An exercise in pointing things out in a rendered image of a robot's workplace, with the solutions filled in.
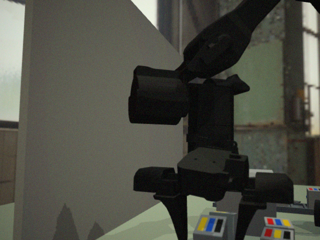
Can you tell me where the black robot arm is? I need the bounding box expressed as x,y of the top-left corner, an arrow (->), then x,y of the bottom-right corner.
128,0 -> 281,202

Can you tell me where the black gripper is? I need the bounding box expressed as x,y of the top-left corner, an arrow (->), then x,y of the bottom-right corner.
133,125 -> 294,240

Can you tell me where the white label with black, yellow and red stripes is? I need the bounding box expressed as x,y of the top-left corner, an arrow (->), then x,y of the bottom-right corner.
260,226 -> 294,240

